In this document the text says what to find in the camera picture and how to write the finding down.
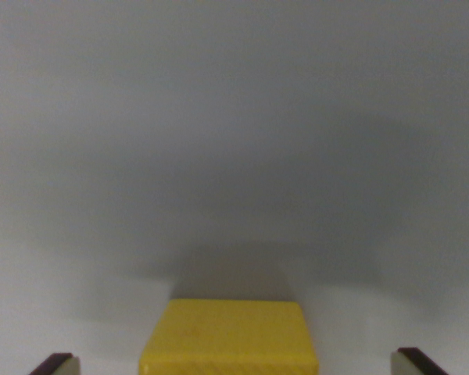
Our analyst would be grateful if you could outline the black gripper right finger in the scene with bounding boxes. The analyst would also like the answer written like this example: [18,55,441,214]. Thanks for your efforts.
[390,347,450,375]

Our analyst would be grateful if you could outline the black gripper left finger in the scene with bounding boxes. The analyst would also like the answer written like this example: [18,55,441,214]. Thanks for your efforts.
[29,353,81,375]

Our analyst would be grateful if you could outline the yellow cube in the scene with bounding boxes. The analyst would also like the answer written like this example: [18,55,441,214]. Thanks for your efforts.
[138,299,320,375]

